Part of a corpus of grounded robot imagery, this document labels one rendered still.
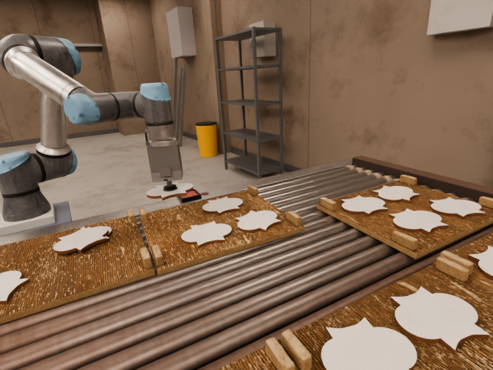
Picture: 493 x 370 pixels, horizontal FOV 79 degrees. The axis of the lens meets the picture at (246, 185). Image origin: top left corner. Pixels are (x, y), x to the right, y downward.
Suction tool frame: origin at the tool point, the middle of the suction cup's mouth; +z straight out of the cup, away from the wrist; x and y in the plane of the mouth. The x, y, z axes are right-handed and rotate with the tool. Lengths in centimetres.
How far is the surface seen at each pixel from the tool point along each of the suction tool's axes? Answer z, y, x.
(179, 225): 8.7, 1.8, -5.0
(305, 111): 14, 138, 288
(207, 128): 48, 12, 447
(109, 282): 8.7, -11.5, -29.4
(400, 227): 8, 61, -22
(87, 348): 10.5, -11.0, -45.3
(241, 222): 7.8, 20.2, -9.6
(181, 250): 8.8, 3.4, -19.8
